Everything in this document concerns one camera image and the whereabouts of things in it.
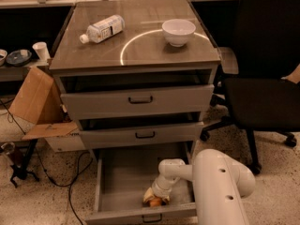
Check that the grey drawer cabinet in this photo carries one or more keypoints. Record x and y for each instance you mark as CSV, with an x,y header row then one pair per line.
x,y
139,48

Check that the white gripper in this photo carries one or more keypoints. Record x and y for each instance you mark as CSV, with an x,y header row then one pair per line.
x,y
158,191

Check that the clear plastic bottle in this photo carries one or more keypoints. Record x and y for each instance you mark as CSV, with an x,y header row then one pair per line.
x,y
103,29

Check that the black office chair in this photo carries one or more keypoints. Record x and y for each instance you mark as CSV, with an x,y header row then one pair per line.
x,y
259,92

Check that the small bowl at left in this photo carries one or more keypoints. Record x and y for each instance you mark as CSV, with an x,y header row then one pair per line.
x,y
3,55

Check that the wooden side shelf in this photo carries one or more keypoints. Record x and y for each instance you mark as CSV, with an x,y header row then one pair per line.
x,y
11,74

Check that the grey drawer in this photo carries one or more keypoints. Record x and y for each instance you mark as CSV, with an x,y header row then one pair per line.
x,y
123,176
141,130
121,95

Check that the orange fruit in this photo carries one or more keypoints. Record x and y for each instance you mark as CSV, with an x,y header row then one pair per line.
x,y
155,202

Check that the white paper cup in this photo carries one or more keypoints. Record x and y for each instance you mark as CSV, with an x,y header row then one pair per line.
x,y
41,50

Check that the grey bottom drawer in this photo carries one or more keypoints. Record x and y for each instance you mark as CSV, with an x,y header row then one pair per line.
x,y
123,176

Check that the grey top drawer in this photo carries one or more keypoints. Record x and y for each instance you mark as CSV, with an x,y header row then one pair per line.
x,y
121,95

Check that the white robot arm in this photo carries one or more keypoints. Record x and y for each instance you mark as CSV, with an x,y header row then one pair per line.
x,y
220,183

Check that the black tripod stand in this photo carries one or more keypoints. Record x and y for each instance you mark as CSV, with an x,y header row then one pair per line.
x,y
18,159

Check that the dark blue plate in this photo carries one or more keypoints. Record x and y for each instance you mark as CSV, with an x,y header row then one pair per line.
x,y
19,58

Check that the white bowl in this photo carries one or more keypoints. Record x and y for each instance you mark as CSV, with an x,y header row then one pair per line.
x,y
178,31

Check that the brown cardboard box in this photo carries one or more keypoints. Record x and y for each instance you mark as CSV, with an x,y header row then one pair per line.
x,y
38,102

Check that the grey middle drawer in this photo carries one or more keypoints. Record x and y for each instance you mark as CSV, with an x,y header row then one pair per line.
x,y
141,130

